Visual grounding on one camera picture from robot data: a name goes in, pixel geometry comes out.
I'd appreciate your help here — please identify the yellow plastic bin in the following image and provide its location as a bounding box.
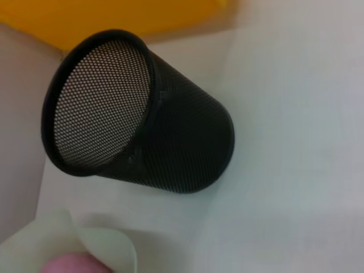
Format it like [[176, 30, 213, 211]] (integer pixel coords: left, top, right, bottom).
[[0, 0, 237, 53]]

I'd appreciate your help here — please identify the green glass fruit plate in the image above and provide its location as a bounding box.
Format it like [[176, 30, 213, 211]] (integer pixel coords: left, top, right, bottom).
[[0, 209, 139, 273]]

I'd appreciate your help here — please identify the black mesh pen holder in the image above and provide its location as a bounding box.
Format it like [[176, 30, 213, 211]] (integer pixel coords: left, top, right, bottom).
[[41, 28, 235, 195]]

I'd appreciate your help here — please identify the pink peach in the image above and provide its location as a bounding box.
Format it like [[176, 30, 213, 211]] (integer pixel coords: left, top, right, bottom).
[[41, 254, 110, 273]]

